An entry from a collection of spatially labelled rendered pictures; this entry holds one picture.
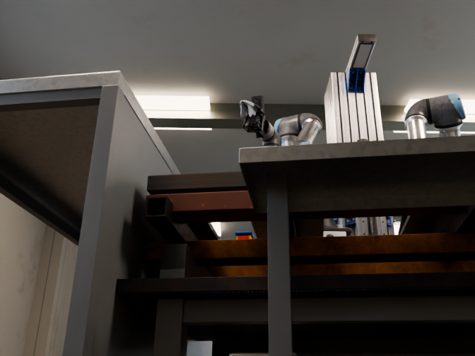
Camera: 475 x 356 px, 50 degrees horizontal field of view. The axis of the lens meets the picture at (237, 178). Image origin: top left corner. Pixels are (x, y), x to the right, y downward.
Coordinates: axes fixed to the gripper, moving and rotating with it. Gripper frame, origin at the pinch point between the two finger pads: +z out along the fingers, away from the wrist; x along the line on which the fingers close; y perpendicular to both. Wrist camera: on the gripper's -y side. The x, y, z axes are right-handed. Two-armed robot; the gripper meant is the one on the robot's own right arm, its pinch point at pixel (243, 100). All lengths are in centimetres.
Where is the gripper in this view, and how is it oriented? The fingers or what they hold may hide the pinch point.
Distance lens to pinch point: 209.2
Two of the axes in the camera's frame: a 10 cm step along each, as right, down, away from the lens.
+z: -4.3, -3.7, -8.2
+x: -8.9, 0.4, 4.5
